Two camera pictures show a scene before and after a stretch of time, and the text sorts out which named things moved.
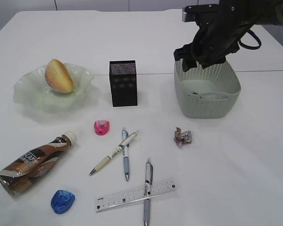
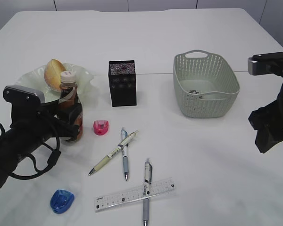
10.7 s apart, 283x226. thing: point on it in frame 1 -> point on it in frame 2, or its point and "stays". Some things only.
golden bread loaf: x=58 y=76 stays
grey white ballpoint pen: x=149 y=176 stays
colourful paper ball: x=181 y=137 -> x=194 y=92
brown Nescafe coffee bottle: x=31 y=166 -> x=68 y=101
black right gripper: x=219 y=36 -> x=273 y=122
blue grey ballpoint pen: x=125 y=135 stays
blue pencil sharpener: x=62 y=200 stays
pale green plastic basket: x=205 y=92 stays
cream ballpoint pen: x=119 y=148 stays
